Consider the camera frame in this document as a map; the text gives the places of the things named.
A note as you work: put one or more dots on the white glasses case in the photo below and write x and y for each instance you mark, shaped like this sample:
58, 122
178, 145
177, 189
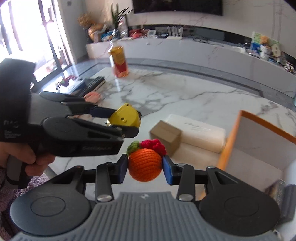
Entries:
199, 134

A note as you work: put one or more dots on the yellow tape measure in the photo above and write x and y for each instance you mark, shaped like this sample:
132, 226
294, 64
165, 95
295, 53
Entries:
126, 115

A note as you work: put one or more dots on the wall mounted television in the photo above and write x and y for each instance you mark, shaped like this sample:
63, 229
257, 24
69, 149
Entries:
213, 7

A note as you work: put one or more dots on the white marble tv console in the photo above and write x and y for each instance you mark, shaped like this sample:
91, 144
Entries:
213, 56

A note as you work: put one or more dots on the iced tea bottle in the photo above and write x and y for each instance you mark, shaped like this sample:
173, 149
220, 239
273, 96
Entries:
118, 59

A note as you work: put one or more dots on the purple patterned box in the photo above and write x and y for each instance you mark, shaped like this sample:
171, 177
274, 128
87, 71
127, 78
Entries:
276, 191

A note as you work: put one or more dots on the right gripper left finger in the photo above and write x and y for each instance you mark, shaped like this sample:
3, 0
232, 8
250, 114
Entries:
108, 174

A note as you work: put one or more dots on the brown cardboard box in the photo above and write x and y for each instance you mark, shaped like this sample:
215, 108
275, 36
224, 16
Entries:
168, 135

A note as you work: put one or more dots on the person left hand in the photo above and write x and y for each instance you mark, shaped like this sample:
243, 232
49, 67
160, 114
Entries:
35, 165

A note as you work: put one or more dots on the red feather flower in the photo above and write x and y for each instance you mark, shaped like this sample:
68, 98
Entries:
65, 81

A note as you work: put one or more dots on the orange crochet fruit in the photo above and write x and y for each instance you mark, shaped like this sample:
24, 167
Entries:
145, 159

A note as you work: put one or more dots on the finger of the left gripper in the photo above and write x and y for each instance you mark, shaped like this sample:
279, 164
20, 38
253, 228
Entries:
65, 137
78, 105

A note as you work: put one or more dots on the teddy bear on console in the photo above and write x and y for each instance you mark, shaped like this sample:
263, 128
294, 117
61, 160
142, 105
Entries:
265, 49

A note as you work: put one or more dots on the orange white storage box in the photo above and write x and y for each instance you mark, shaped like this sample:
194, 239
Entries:
258, 152

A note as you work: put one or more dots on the golden vase ornament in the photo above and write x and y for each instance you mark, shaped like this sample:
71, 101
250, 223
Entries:
95, 32

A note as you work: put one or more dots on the dark grey box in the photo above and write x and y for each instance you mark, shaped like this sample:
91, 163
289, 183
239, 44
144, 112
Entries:
288, 204

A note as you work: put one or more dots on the black remote keyboard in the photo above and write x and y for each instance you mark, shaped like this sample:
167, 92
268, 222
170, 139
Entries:
88, 85

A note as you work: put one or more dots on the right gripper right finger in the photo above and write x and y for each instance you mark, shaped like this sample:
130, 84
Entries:
182, 175

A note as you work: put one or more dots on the white wifi router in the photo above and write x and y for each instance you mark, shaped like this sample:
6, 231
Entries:
175, 33

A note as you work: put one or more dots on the potted green plant left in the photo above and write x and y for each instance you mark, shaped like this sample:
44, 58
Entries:
117, 16

